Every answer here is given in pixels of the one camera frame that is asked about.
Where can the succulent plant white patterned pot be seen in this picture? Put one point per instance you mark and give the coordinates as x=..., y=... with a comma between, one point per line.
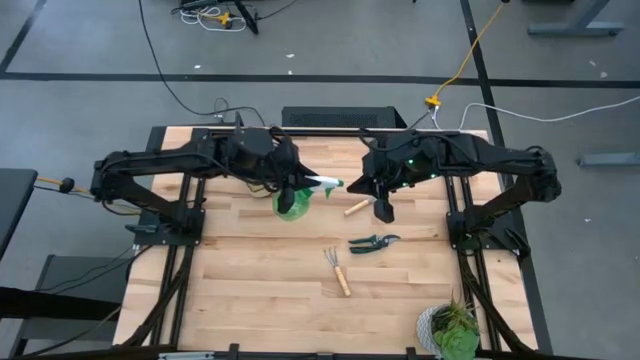
x=455, y=342

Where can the black aluminium rig frame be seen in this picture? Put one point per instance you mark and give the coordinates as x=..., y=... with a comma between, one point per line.
x=325, y=132

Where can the grey desk leg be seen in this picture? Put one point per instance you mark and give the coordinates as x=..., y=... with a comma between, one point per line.
x=575, y=28

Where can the black desk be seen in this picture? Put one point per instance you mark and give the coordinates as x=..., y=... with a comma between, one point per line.
x=15, y=200

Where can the silver metal bracket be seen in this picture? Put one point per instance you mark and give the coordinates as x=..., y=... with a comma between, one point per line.
x=185, y=356

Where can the green pruning shears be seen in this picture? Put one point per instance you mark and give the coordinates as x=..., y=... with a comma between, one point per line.
x=372, y=243

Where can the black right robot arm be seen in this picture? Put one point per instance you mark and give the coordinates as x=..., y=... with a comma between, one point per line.
x=500, y=159

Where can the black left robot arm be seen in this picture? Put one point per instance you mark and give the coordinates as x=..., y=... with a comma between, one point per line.
x=150, y=161

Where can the grey desk foot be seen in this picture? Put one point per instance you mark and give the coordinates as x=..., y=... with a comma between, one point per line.
x=610, y=159

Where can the black stand leg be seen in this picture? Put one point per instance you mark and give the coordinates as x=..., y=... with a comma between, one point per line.
x=247, y=17

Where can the green spray bottle white head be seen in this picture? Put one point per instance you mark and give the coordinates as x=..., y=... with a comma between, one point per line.
x=300, y=207

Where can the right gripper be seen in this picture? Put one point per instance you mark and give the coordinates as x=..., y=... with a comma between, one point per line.
x=387, y=162

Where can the black computer case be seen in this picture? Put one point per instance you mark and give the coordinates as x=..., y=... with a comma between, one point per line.
x=340, y=117

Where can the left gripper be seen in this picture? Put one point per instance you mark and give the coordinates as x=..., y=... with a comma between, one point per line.
x=280, y=162

